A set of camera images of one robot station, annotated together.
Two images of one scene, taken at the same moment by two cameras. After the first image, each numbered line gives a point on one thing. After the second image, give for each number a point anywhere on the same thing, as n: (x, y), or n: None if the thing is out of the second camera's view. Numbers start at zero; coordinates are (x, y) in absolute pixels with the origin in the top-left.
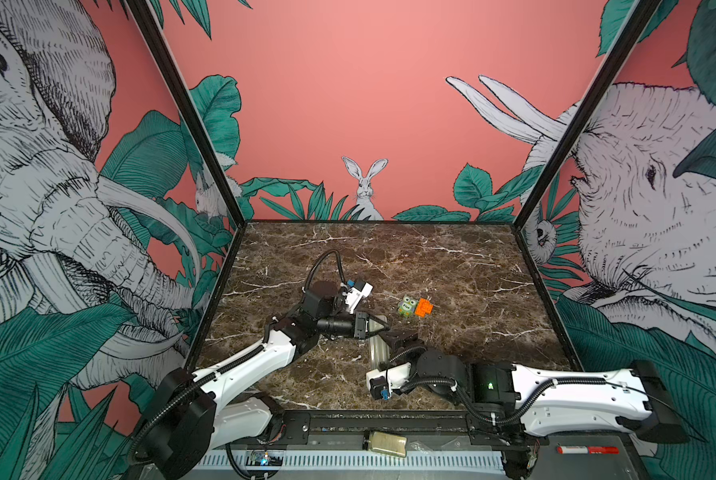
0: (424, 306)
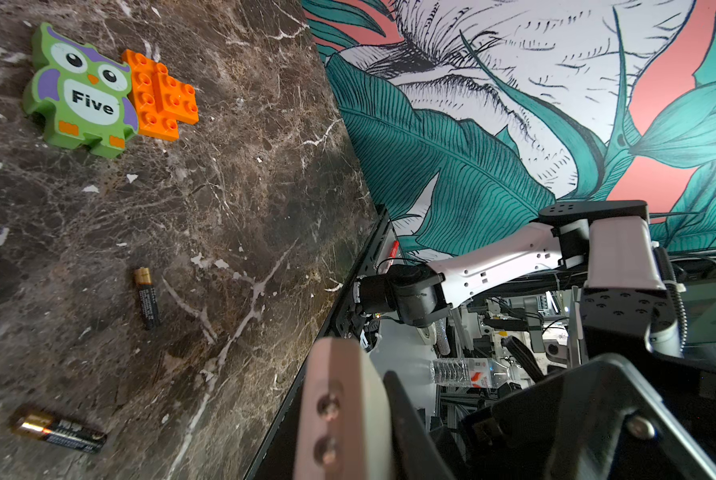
0: (161, 100)
